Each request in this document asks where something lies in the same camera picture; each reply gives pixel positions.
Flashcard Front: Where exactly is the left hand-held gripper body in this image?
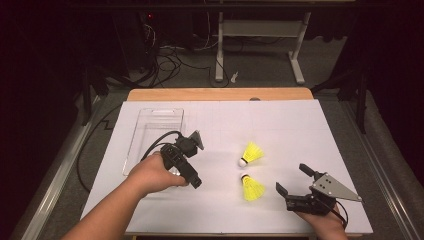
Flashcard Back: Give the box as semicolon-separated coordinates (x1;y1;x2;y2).
159;129;205;184

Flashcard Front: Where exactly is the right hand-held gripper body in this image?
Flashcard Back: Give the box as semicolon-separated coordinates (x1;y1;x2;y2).
284;171;364;216

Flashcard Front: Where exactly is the yellow shuttlecock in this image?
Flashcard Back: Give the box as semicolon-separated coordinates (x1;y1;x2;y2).
237;141;266;168
240;172;267;202

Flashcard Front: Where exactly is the clear plastic tray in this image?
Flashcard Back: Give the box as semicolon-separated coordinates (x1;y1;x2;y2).
121;107;185;188

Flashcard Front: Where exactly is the person's left hand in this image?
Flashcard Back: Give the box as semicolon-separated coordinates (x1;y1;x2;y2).
127;151;189;198

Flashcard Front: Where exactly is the person's right hand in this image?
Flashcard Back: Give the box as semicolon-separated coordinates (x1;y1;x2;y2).
293;208;348;234

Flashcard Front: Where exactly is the white paper sheet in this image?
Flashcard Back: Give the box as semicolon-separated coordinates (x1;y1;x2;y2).
75;99;374;235

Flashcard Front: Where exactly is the wooden table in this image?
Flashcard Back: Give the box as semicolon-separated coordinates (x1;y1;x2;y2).
83;87;364;240

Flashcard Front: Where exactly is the black metal stand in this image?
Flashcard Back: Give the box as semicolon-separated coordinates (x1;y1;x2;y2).
311;66;369;134
81;64;111;127

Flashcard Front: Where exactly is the black computer tower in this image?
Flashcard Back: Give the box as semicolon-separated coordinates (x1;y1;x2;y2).
111;9;158;73

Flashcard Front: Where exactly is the right hand-held gripper cable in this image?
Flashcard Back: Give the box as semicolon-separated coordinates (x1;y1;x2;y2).
334;199;350;230

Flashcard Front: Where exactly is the aluminium floor rail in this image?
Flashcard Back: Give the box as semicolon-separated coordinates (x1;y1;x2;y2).
339;99;419;240
19;94;108;240

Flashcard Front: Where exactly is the tangle of black cables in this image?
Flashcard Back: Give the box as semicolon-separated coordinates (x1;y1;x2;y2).
143;23;231;89

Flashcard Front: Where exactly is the long black floor cable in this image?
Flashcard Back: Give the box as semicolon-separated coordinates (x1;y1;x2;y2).
75;103;124;194

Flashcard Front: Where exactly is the white metal desk frame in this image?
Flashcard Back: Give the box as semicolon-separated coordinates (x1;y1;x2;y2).
214;11;313;85

